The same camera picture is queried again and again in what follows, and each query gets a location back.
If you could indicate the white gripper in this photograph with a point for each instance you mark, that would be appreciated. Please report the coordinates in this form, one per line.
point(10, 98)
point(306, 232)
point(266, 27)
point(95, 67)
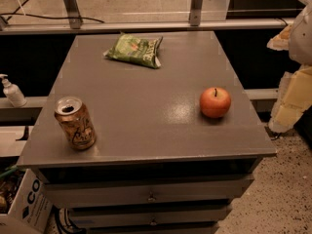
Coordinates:
point(302, 38)

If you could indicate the orange soda can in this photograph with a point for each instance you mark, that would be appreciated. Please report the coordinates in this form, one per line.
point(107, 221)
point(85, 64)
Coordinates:
point(74, 119)

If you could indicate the red apple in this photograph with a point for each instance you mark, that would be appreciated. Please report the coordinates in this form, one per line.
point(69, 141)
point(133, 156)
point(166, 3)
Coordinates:
point(215, 102)

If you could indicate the grey drawer cabinet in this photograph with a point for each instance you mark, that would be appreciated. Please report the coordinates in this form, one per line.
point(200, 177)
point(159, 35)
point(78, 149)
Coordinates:
point(151, 137)

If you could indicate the green chip bag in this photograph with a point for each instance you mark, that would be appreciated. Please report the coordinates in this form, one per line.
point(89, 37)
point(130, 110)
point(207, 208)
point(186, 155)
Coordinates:
point(136, 50)

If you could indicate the top drawer knob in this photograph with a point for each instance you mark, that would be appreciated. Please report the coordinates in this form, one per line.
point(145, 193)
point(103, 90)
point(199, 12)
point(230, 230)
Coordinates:
point(151, 198)

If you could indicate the drawer knob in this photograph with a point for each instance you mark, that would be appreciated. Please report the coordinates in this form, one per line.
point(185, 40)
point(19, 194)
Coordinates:
point(153, 222)
point(151, 198)

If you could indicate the white pump bottle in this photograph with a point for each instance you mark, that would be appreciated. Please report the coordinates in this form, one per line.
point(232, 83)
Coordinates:
point(12, 92)

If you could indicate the white cardboard box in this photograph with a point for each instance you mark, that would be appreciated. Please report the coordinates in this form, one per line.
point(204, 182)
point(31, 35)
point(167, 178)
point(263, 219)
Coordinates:
point(30, 210)

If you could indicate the right metal bracket post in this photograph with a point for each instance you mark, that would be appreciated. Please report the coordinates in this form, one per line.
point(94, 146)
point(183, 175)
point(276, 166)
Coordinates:
point(195, 12)

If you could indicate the metal bracket post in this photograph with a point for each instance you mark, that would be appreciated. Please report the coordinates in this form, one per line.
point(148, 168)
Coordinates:
point(195, 12)
point(73, 14)

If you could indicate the left metal bracket post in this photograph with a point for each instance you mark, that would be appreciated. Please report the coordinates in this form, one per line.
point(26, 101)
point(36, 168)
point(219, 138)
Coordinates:
point(73, 14)

